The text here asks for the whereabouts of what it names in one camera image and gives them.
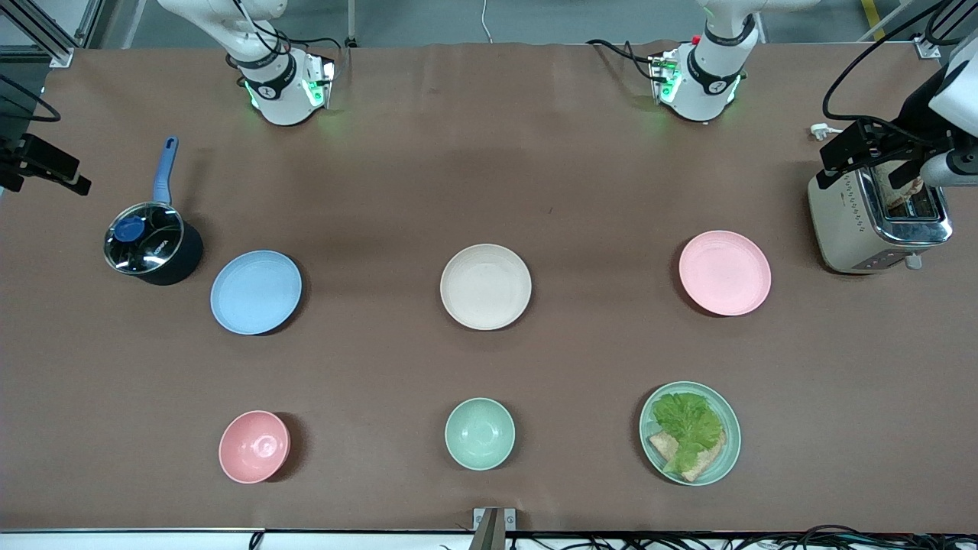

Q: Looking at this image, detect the pink shallow bowl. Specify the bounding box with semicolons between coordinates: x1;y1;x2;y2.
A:
679;230;772;316

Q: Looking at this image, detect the blue shallow bowl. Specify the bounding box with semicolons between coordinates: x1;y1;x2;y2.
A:
210;250;303;336

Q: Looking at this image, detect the toast slice in toaster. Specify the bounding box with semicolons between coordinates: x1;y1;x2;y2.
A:
873;162;930;219

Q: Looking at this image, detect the beige chrome toaster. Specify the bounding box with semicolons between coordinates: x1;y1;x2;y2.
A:
808;160;954;274

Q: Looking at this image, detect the glass lid blue knob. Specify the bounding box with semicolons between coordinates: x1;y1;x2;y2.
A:
105;202;186;274

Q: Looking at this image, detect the dark blue saucepan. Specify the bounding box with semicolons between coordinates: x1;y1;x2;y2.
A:
105;136;205;286

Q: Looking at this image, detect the green lettuce leaf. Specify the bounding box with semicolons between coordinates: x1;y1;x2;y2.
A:
652;392;724;474

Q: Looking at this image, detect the green plate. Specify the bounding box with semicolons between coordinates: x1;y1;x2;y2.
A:
640;381;742;487

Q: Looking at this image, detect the brown bread slice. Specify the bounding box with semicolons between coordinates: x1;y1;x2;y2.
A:
648;430;727;483

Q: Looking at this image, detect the small deep pink bowl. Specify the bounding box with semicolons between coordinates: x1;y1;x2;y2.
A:
219;410;291;484

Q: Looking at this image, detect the brown table cover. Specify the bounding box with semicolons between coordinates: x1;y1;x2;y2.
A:
0;42;978;533

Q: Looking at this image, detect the beige shallow bowl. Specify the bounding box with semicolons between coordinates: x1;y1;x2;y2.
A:
440;244;533;331

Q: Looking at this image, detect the small deep green bowl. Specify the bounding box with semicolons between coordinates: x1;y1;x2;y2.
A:
445;397;516;471

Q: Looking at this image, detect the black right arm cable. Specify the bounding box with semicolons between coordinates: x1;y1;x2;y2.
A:
0;75;62;125

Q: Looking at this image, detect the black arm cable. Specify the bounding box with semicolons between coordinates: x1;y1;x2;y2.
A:
822;0;978;146
0;75;62;125

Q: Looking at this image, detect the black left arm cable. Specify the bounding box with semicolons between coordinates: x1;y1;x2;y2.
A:
822;0;978;146

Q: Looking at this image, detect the aluminium frame profile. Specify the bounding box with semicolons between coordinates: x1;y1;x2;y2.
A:
0;0;77;68
913;0;978;60

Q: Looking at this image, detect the black base power cable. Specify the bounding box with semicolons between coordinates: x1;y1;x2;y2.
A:
586;38;667;85

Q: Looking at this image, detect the grey metal bracket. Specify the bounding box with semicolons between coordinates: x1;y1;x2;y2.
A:
472;507;517;550

